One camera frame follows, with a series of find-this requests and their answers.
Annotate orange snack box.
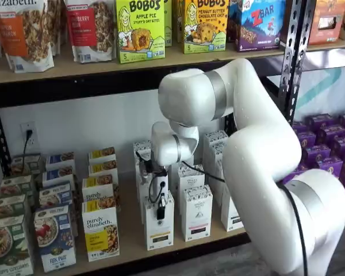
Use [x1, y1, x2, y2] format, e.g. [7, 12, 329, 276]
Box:
[307, 0, 345, 46]

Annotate purely elizabeth yellow label box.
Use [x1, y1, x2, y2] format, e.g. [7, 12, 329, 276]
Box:
[82, 174, 120, 206]
[82, 199, 121, 262]
[88, 147, 117, 164]
[88, 159, 119, 181]

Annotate green apple cinnamon oatmeal box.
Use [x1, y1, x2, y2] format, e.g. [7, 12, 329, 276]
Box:
[0, 194, 28, 221]
[0, 174, 35, 199]
[0, 214, 35, 276]
[10, 153, 43, 177]

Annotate wooden shelf board with boxes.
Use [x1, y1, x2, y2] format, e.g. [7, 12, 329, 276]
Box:
[31, 169, 250, 274]

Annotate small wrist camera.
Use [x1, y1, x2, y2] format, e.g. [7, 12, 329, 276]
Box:
[140, 159, 155, 183]

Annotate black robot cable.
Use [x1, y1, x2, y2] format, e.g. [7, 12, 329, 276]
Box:
[135, 149, 309, 276]

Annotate wooden shelf board with snacks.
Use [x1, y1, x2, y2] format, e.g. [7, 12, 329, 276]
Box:
[0, 43, 287, 85]

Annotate green Bobo's apple pie box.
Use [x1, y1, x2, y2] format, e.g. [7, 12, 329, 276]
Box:
[116, 0, 166, 64]
[163, 0, 174, 48]

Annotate yellow Bobo's peanut butter box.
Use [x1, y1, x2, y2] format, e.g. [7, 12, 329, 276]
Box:
[183, 0, 229, 55]

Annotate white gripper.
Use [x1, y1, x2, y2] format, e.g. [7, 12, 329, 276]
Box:
[156, 172, 171, 221]

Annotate wooden shelf board neighbouring rack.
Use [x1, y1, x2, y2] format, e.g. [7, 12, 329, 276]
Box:
[281, 39, 345, 53]

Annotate white box pink strip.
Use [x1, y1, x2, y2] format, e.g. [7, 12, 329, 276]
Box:
[177, 164, 206, 192]
[181, 184, 214, 243]

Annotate black power cord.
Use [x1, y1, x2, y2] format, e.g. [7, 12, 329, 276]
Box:
[22, 129, 34, 174]

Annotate black metal shelf rack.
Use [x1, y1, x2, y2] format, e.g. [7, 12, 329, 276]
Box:
[0, 0, 309, 276]

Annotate translucent plastic sheet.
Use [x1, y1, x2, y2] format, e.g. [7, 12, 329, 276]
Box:
[266, 48, 345, 122]

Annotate white wall outlet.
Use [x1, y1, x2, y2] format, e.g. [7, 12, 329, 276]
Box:
[20, 122, 39, 148]

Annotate purple Zbar box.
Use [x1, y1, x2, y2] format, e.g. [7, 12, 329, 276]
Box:
[228, 0, 287, 53]

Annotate white granola bag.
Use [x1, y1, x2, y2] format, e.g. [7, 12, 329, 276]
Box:
[45, 0, 68, 57]

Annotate orange label granola bag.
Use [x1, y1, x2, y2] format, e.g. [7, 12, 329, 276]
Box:
[0, 0, 55, 74]

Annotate red label granola bag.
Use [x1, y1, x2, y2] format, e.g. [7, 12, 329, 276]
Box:
[64, 0, 116, 64]

